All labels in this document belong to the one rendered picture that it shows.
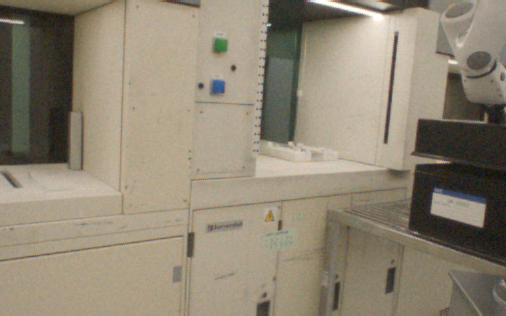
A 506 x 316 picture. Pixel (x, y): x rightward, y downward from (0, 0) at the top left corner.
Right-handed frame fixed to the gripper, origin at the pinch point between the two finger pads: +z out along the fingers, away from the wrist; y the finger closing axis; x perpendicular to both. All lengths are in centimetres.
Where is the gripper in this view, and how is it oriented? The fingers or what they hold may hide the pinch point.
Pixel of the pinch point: (496, 114)
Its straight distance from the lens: 132.6
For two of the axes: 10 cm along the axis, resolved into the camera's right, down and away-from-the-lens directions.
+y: -5.7, -1.5, 8.1
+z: 5.3, 6.8, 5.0
